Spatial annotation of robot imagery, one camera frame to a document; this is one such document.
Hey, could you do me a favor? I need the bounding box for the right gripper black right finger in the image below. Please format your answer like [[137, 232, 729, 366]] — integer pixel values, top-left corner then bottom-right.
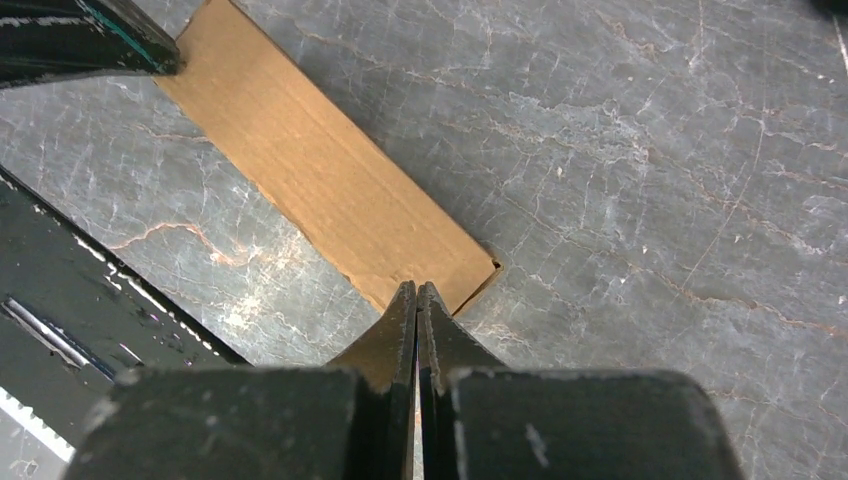
[[417, 283, 742, 479]]

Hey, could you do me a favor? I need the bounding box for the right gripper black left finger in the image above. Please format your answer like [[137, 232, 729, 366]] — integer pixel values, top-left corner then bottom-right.
[[66, 281, 416, 479]]

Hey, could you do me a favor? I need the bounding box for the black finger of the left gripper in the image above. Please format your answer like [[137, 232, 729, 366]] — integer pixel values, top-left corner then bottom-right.
[[1, 0, 182, 89]]

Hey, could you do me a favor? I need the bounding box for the cardboard box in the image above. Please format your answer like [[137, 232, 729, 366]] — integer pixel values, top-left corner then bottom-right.
[[157, 1, 500, 314]]

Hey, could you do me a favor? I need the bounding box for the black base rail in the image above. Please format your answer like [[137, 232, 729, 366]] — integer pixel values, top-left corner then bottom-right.
[[1, 171, 241, 470]]

